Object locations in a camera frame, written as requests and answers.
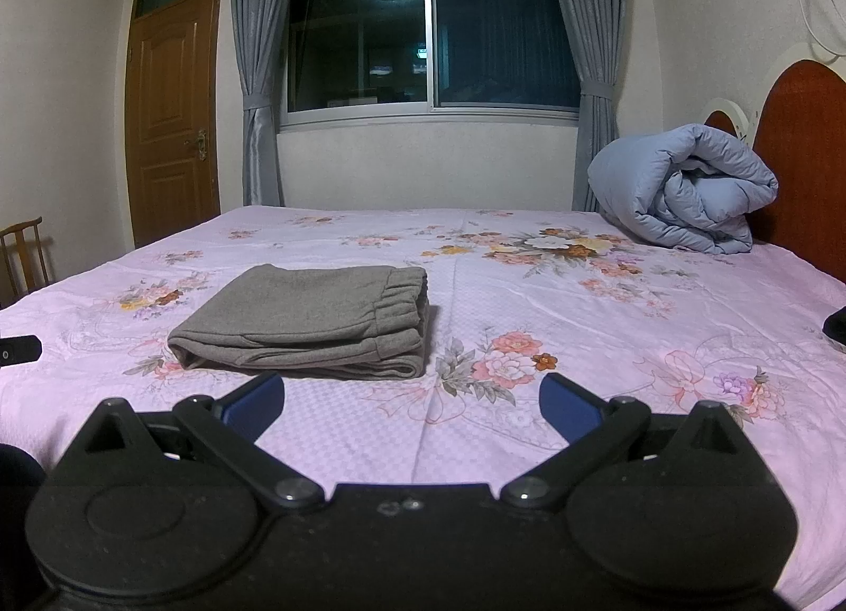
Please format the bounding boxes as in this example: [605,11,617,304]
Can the grey pants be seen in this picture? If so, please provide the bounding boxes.
[167,263,430,380]

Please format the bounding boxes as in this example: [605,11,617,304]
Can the brown wooden door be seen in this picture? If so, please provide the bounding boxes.
[124,0,229,248]

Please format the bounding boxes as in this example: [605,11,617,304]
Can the red wooden headboard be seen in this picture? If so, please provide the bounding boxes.
[701,42,846,287]

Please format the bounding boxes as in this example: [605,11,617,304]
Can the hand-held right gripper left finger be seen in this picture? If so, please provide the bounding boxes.
[56,373,326,513]

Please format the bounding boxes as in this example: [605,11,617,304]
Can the grey curtain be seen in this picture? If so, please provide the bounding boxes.
[538,0,637,213]
[228,0,306,207]

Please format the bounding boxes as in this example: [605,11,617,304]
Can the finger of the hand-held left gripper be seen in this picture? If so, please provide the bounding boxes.
[0,335,43,367]

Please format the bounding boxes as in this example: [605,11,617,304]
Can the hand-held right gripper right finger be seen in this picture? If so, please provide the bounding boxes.
[499,373,771,513]

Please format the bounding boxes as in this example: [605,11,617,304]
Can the white cable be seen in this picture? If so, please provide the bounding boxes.
[789,0,843,65]

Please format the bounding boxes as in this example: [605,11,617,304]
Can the sliding glass window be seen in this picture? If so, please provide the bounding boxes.
[281,0,583,132]

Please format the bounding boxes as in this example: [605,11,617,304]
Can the wooden chair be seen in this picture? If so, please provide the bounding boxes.
[0,217,54,308]

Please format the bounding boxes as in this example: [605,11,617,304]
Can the rolled light blue quilt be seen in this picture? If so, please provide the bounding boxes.
[587,123,781,255]

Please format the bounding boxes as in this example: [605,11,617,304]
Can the pink floral bed sheet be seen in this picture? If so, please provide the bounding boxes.
[0,206,846,611]

